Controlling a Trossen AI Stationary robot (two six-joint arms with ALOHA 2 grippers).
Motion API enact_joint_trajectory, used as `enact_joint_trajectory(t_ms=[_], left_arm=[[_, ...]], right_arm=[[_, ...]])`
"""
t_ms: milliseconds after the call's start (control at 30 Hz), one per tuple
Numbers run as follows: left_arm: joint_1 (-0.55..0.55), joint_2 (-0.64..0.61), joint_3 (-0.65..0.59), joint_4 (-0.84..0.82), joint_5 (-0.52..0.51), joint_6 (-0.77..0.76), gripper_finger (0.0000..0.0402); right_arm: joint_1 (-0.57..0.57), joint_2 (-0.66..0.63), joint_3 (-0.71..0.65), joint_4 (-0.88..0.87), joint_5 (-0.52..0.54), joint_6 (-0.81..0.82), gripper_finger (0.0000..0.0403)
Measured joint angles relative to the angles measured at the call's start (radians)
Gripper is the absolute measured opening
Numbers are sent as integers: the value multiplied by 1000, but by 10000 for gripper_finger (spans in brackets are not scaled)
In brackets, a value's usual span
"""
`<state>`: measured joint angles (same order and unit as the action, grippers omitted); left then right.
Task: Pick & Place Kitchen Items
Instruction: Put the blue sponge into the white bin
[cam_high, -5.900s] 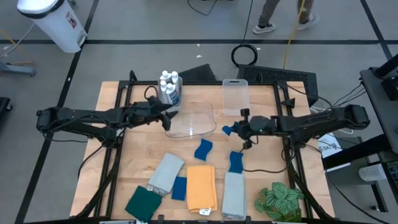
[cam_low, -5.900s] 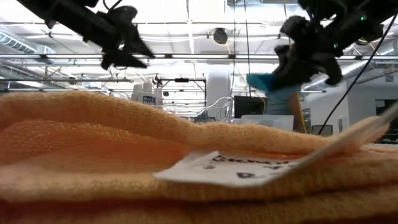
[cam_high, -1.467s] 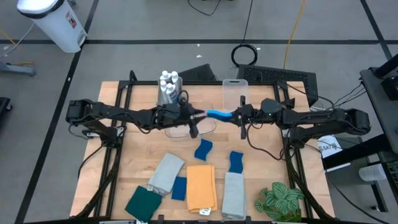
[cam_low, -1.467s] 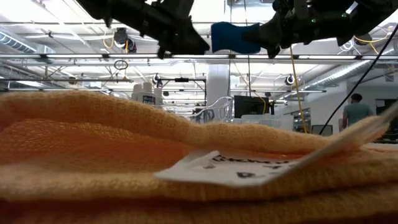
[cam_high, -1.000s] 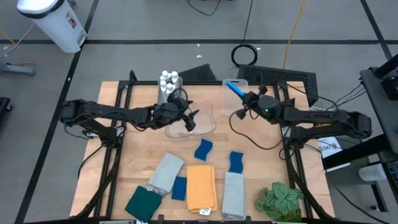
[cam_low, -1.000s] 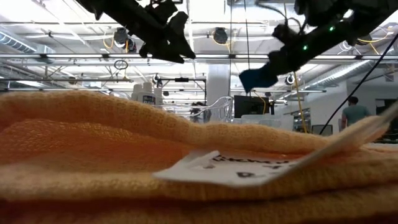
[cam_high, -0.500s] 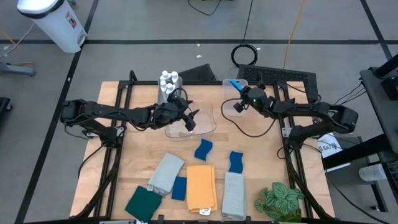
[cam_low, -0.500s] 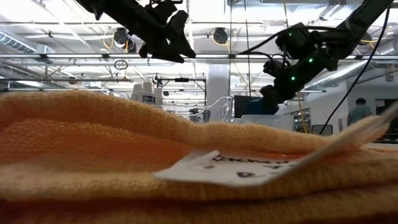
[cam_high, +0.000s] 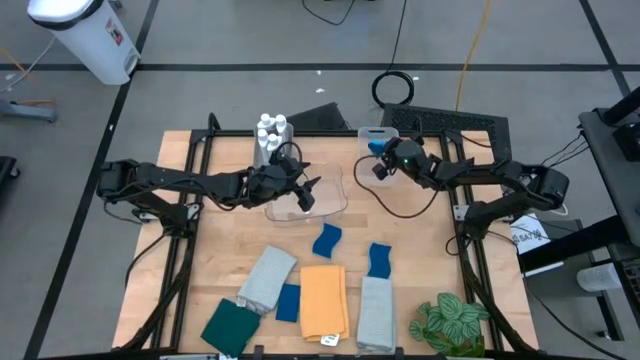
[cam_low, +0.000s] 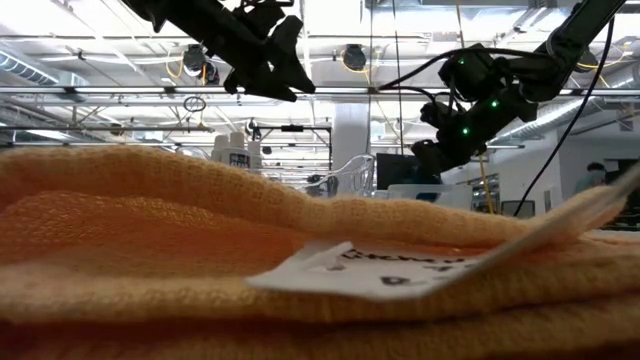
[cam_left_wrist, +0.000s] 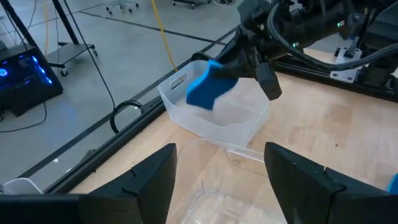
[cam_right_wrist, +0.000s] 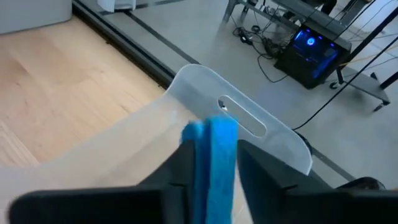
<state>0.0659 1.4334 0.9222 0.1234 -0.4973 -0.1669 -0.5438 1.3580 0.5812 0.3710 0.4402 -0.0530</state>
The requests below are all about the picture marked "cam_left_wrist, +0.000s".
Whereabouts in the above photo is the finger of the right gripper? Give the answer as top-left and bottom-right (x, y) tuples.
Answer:
(213, 58), (258, 80)
(255, 62), (283, 101)

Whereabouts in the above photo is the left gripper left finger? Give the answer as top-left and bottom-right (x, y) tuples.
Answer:
(90, 142), (178, 224)

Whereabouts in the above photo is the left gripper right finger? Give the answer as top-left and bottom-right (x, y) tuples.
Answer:
(264, 142), (389, 224)

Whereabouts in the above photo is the blue cloth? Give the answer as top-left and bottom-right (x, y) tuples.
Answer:
(185, 59), (239, 111)

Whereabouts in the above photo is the clear plastic storage bin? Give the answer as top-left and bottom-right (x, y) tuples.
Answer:
(174, 138), (289, 224)

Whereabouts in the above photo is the blue wavy sponge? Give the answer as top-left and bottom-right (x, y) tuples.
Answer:
(387, 173), (398, 195)

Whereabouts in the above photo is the office chair base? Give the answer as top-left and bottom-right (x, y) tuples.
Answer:
(172, 0), (213, 9)
(104, 0), (140, 15)

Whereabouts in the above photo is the black rolling stand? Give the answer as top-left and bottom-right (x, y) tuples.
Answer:
(0, 0), (99, 78)

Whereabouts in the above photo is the black computer tower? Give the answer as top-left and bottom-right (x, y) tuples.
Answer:
(0, 43), (65, 118)

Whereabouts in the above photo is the frosted plastic handled bin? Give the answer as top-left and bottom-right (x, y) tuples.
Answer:
(157, 59), (271, 149)
(2, 177), (44, 195)

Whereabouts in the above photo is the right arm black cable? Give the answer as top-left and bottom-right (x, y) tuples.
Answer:
(266, 2), (398, 72)

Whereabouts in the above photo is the yellow hanging cable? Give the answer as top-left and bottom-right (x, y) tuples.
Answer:
(150, 0), (180, 73)

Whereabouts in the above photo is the black hanging cable with coil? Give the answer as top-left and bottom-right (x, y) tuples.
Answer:
(62, 0), (144, 135)

